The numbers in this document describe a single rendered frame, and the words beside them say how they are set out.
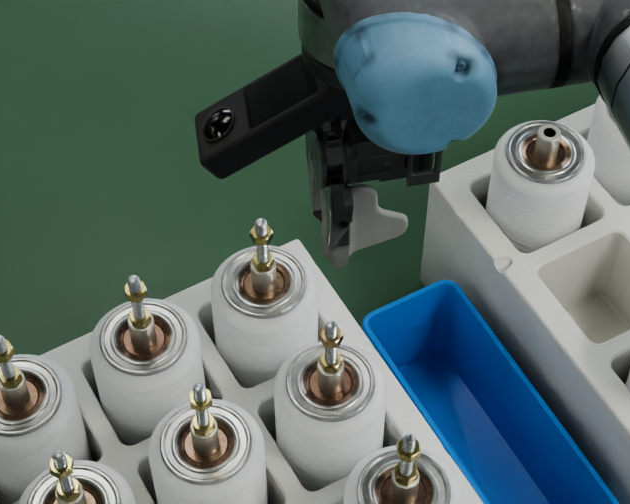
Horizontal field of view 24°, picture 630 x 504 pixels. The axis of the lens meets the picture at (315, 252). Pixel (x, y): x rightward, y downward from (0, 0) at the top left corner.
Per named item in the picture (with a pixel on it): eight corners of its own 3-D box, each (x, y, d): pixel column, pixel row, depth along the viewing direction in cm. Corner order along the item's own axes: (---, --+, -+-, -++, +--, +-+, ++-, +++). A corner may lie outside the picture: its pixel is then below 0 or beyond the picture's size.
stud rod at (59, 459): (68, 508, 115) (55, 463, 109) (63, 498, 115) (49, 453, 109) (80, 502, 115) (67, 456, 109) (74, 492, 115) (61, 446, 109)
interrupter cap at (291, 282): (220, 321, 127) (220, 317, 126) (222, 251, 132) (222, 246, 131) (307, 320, 127) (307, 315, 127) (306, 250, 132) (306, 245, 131)
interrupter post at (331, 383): (321, 369, 124) (321, 348, 121) (348, 377, 124) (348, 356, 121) (312, 392, 123) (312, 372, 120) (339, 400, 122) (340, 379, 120)
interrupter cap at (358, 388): (302, 337, 126) (302, 332, 126) (385, 360, 125) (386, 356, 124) (273, 409, 122) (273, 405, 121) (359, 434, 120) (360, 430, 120)
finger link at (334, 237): (354, 259, 100) (353, 164, 93) (332, 263, 99) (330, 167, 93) (341, 212, 103) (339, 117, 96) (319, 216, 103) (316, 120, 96)
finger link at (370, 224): (411, 283, 104) (413, 189, 98) (330, 296, 104) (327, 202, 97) (401, 253, 107) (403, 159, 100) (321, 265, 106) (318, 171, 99)
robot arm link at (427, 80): (579, 40, 71) (518, -106, 77) (353, 72, 70) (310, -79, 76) (557, 146, 77) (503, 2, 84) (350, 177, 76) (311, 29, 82)
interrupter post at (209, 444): (204, 464, 119) (201, 444, 116) (185, 444, 120) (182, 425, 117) (226, 446, 120) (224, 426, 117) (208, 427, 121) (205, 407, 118)
